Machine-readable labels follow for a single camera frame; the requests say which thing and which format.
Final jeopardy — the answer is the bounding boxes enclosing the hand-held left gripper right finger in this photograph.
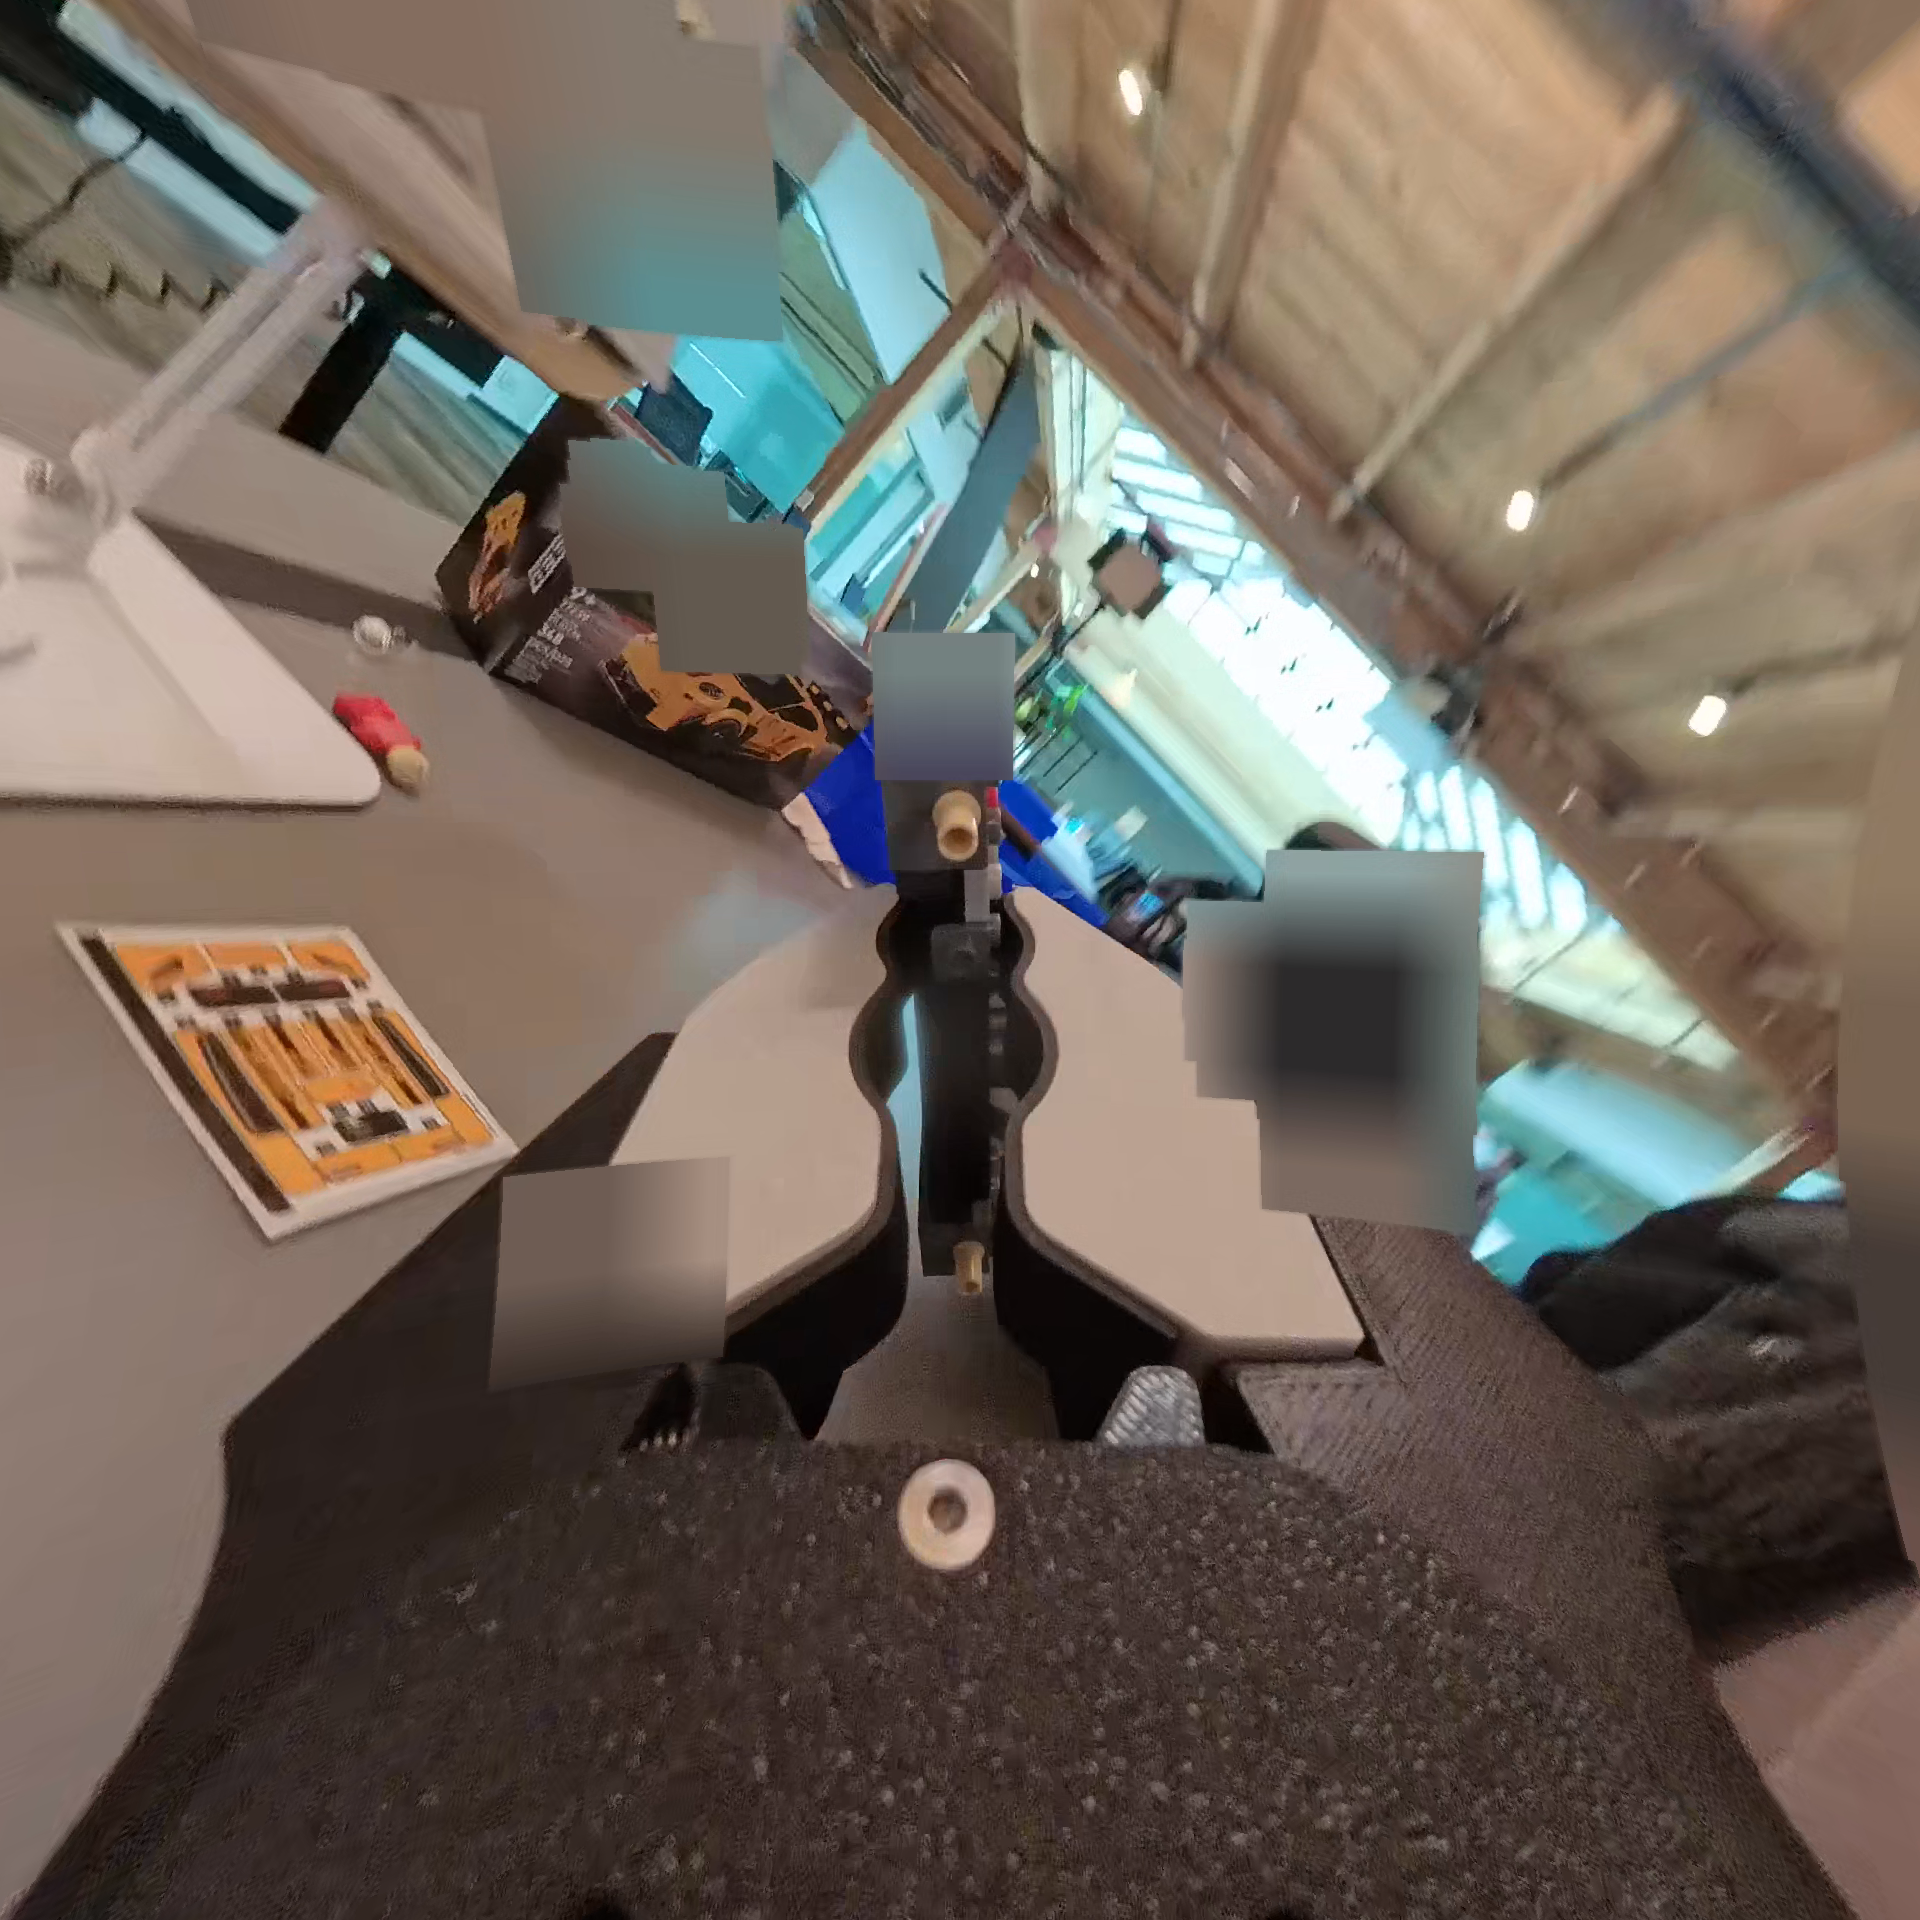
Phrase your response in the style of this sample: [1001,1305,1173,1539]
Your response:
[993,896,1368,1368]

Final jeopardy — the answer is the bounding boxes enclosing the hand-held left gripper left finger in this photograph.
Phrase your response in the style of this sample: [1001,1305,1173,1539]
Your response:
[613,891,915,1337]

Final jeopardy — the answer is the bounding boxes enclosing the toy brick car model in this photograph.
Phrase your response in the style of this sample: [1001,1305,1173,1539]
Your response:
[887,777,1011,1297]

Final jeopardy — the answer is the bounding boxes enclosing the white book stand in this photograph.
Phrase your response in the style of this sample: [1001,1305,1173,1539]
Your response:
[0,0,706,813]

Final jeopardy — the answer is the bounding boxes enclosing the black toy car set box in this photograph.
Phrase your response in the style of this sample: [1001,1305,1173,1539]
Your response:
[434,406,874,813]

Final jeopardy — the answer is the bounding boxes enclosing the orange sticker sheet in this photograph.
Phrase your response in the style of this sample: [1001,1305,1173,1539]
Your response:
[58,922,519,1242]

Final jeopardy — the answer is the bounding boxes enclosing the studio light panel on stand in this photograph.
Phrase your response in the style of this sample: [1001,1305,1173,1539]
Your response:
[1088,522,1181,619]

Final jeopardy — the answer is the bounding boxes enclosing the black fleece-lined jacket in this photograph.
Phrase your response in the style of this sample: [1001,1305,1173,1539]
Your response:
[1522,1191,1920,1661]

